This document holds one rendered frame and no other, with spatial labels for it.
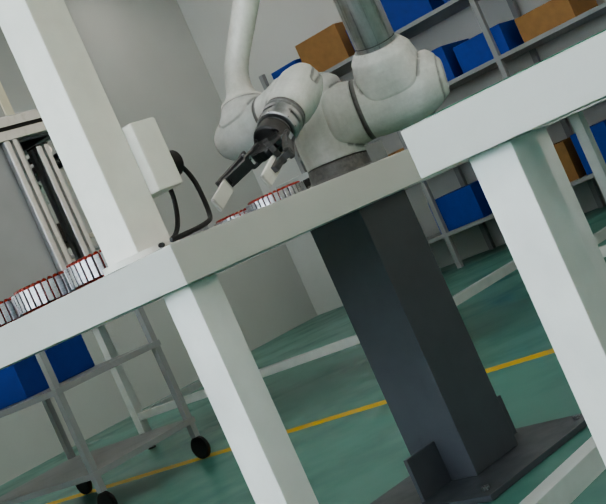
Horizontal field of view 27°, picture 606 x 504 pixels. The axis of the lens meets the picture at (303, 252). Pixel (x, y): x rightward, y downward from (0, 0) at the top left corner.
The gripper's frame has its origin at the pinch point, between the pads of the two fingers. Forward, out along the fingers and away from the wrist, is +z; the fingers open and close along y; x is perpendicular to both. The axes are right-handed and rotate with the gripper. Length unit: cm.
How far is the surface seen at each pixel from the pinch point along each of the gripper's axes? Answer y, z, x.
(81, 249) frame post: -17.9, 24.6, -14.2
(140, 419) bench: -335, -201, 179
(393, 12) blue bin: -299, -596, 184
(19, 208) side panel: -18.2, 28.2, -28.2
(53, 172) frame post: -18.5, 15.9, -27.1
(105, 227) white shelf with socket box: 46, 76, -36
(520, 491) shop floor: 8, 5, 90
